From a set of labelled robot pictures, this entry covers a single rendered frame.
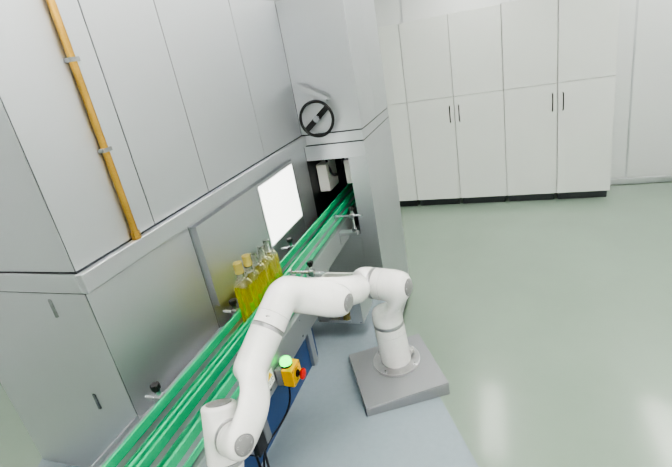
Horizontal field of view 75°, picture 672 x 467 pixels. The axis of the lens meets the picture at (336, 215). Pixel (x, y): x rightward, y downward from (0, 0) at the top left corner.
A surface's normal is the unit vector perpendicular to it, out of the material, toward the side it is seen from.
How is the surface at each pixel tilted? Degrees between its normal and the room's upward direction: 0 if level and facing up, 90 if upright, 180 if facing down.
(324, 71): 90
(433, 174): 90
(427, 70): 90
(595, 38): 90
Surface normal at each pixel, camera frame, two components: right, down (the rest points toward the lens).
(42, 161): 0.94, -0.04
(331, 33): -0.31, 0.39
